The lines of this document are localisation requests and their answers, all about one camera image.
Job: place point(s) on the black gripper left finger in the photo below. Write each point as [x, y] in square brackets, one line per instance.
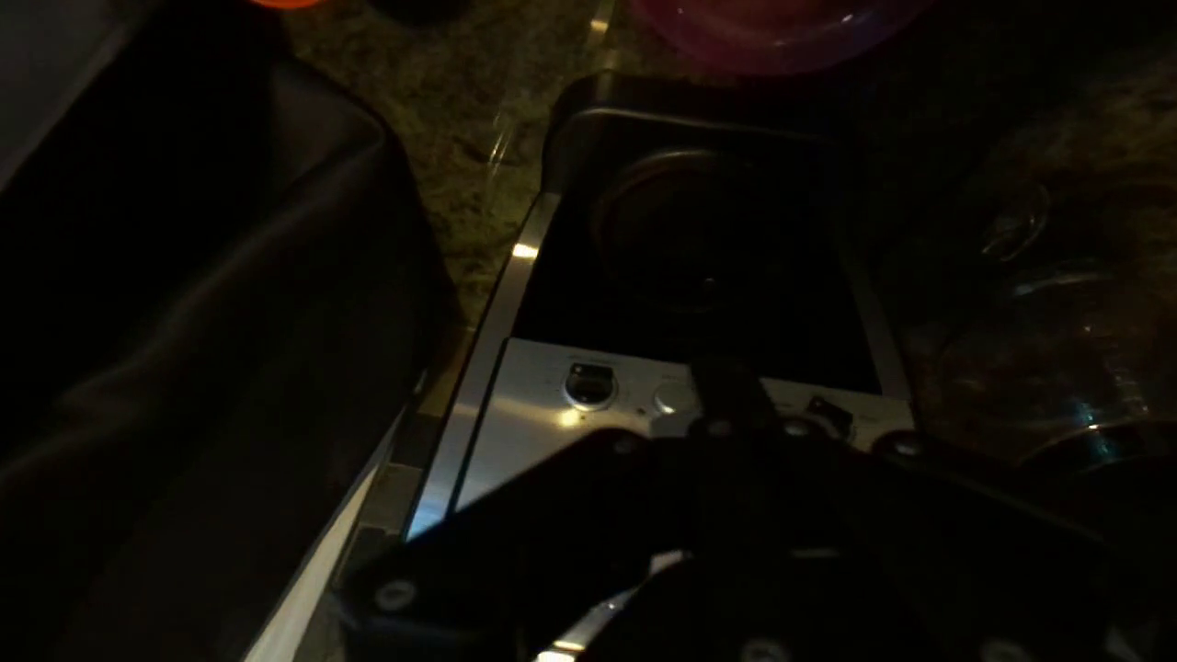
[590, 516]

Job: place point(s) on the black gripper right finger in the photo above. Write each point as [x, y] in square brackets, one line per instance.
[885, 528]

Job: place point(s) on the silver drip coffee maker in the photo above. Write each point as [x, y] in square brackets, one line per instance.
[687, 282]

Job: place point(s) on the glass coffee carafe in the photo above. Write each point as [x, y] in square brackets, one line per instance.
[1054, 316]

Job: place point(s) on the dark blue curtain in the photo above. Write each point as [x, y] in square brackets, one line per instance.
[207, 367]

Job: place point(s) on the purple plastic bowl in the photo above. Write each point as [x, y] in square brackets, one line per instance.
[783, 29]

